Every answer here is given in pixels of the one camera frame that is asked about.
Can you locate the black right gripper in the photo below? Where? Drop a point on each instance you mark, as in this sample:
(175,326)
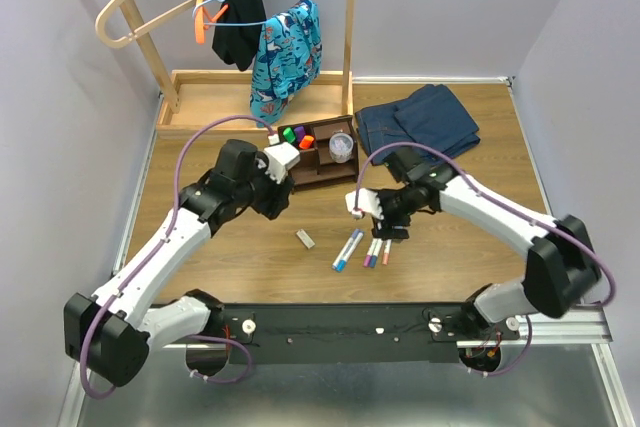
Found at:
(389,220)

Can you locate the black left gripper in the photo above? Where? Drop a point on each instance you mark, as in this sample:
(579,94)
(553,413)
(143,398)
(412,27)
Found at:
(274,205)

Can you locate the white marker salmon cap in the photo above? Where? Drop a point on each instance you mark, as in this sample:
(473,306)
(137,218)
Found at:
(386,251)

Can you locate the white marker magenta cap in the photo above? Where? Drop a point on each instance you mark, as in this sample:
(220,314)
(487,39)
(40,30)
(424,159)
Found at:
(370,252)

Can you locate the black highlighter green cap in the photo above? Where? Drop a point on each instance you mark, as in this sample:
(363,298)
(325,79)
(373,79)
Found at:
(289,135)

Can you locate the black highlighter orange cap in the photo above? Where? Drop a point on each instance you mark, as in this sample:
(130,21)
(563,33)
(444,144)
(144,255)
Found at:
(307,142)

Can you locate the black highlighter purple cap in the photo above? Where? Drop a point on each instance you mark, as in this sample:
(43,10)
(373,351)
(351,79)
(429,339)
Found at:
(299,132)

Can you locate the clear paper clip jar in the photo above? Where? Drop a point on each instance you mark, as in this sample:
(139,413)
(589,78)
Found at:
(341,146)

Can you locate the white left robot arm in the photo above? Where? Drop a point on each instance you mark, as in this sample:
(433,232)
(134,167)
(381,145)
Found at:
(111,332)

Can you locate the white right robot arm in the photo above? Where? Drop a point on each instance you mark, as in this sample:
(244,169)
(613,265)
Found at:
(560,263)

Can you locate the white marker teal cap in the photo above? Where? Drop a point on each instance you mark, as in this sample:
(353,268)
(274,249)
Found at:
(376,253)

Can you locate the white marker lavender cap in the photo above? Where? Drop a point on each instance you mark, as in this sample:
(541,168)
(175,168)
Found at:
(345,248)

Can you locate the white eraser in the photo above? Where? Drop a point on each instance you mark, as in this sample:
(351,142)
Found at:
(305,239)

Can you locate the white marker blue cap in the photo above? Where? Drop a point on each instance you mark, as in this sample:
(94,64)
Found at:
(350,252)

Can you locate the dark wooden desk organizer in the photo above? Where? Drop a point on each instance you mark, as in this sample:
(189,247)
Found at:
(316,168)

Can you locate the wooden clothes rack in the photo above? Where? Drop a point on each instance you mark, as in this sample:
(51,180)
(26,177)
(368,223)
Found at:
(190,97)

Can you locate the folded blue jeans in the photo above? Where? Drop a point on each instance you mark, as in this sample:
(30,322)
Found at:
(432,116)

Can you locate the blue patterned shorts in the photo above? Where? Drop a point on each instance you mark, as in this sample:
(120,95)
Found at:
(288,59)

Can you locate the black hanging garment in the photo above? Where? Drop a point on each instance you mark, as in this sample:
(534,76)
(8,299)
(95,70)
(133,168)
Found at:
(237,44)

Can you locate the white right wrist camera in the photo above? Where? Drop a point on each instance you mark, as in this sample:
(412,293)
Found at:
(363,202)

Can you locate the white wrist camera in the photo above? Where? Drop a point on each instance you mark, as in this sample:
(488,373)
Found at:
(277,159)
(363,202)

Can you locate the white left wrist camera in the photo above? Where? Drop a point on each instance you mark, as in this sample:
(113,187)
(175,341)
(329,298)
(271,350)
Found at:
(277,159)

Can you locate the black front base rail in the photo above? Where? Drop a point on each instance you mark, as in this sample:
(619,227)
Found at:
(350,333)

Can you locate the aluminium frame rail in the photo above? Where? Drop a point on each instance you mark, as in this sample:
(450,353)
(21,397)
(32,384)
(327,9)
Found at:
(373,365)

